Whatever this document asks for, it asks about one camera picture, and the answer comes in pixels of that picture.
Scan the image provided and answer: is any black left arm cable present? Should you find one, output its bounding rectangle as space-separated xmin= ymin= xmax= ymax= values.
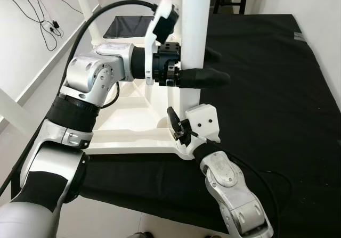
xmin=0 ymin=0 xmax=160 ymax=196

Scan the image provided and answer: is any black tablecloth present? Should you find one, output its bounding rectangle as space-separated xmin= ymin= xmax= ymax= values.
xmin=11 ymin=13 xmax=341 ymax=236

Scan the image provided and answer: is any white plastic table leg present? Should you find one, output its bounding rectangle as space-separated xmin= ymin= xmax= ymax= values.
xmin=72 ymin=0 xmax=104 ymax=44
xmin=0 ymin=86 xmax=35 ymax=137
xmin=177 ymin=0 xmax=214 ymax=159

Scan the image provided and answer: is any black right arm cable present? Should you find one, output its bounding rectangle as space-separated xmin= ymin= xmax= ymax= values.
xmin=189 ymin=129 xmax=294 ymax=233

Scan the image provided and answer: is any black power cable with adapter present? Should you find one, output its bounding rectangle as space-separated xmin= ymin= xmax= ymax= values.
xmin=13 ymin=0 xmax=80 ymax=52

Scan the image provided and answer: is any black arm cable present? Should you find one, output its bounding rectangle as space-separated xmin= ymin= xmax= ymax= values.
xmin=0 ymin=0 xmax=160 ymax=196
xmin=189 ymin=129 xmax=294 ymax=233

